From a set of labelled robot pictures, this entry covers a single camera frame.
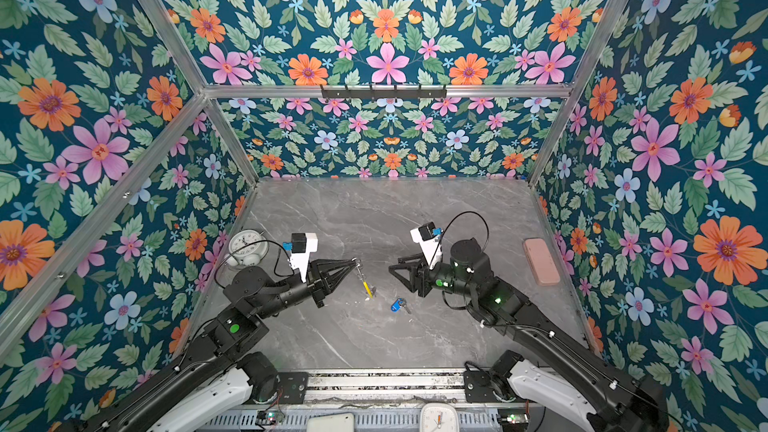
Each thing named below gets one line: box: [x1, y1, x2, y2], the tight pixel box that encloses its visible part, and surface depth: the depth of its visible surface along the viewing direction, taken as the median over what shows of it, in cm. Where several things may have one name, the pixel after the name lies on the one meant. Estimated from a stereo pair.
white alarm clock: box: [225, 229, 269, 266], surface depth 97 cm
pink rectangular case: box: [523, 238, 561, 286], surface depth 95 cm
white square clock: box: [419, 402, 459, 432], surface depth 69 cm
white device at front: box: [307, 413, 355, 432], surface depth 69 cm
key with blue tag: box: [390, 298, 411, 314], surface depth 90 cm
